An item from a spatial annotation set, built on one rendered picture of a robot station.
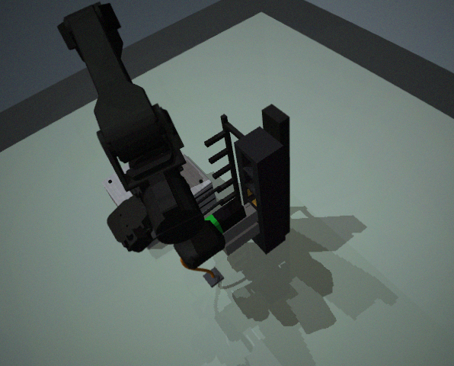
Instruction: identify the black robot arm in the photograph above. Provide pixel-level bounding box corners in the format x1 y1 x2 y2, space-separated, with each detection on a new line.
57 2 205 252

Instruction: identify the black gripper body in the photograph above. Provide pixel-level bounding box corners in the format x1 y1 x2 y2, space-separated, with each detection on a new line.
173 220 225 270

